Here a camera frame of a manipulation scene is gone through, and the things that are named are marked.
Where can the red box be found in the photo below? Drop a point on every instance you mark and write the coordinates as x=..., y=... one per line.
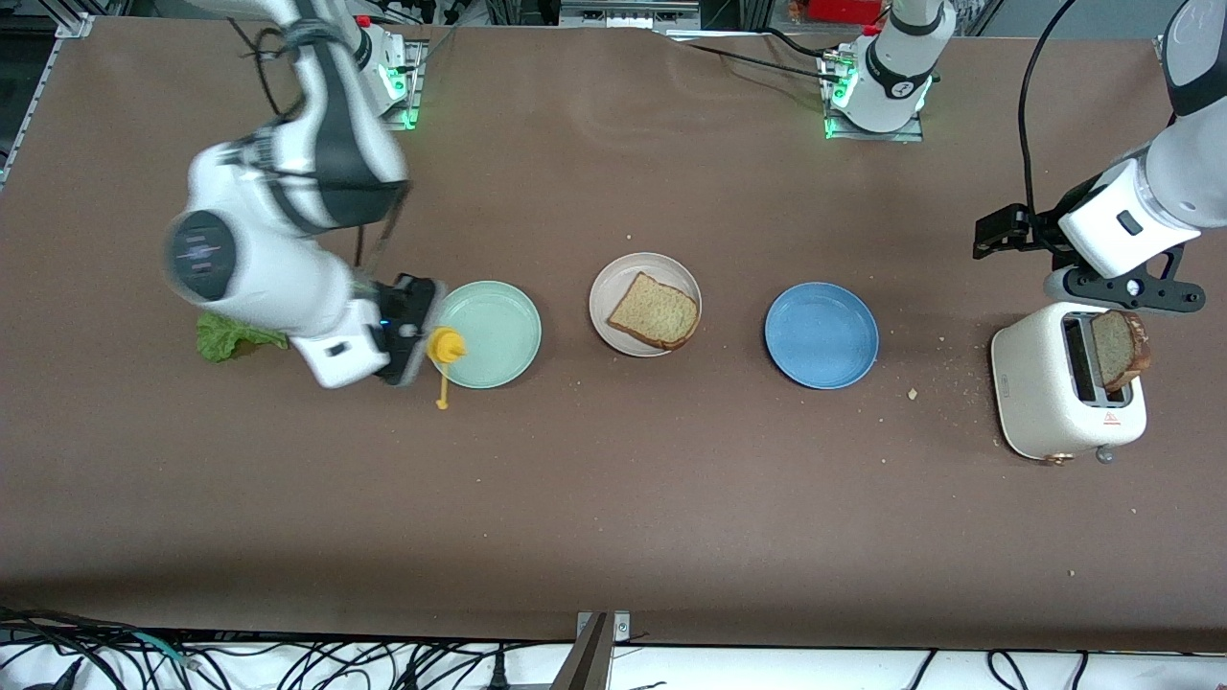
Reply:
x=844, y=10

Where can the aluminium frame beam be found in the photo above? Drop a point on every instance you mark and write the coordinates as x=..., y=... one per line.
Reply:
x=628, y=11

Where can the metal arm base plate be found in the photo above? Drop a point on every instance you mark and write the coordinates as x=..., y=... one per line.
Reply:
x=901, y=137
x=415, y=86

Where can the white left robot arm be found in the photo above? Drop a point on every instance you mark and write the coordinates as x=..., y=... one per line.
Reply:
x=896, y=77

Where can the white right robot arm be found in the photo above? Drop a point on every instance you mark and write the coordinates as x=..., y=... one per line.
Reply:
x=326, y=144

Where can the mint green plate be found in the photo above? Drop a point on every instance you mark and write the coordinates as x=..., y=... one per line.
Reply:
x=494, y=335

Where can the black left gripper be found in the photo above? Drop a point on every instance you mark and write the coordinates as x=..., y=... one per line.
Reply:
x=1039, y=231

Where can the green lettuce leaf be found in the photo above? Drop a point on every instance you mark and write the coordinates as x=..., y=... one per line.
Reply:
x=225, y=345

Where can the grey metal bar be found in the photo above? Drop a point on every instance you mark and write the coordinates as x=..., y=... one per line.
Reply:
x=585, y=661

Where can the aluminium frame rail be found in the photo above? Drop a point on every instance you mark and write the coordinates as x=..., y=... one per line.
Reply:
x=75, y=26

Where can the blue plate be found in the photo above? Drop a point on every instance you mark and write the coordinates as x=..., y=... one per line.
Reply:
x=821, y=335

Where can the brown bread slice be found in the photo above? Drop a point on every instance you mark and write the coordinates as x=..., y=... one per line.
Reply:
x=1117, y=350
x=657, y=311

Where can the white toaster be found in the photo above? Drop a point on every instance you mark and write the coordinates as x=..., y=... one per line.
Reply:
x=1030, y=383

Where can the beige plate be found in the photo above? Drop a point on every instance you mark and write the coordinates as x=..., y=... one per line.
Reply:
x=609, y=297

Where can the metal table bracket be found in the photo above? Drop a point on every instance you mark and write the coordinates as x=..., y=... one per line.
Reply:
x=621, y=628

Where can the yellow squeeze sauce bottle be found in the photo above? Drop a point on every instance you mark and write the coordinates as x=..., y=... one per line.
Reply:
x=447, y=345

